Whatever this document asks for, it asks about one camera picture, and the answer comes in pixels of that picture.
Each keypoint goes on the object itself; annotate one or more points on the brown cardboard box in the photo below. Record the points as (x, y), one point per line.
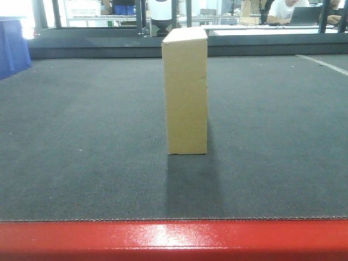
(184, 54)

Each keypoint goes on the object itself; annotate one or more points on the white cylindrical robot base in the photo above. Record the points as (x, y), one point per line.
(161, 15)

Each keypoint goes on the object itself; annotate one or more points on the red conveyor front edge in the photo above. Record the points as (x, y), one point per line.
(176, 240)

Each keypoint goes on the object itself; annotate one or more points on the white desk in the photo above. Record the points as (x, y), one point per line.
(244, 30)

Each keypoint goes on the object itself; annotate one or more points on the person in white shirt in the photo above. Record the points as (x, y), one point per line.
(281, 11)

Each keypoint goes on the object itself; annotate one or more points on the black laptop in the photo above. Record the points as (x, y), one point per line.
(305, 16)

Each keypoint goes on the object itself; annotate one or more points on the blue plastic crate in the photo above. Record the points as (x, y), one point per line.
(15, 55)

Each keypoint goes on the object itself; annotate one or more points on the black conveyor back rail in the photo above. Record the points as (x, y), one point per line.
(218, 46)

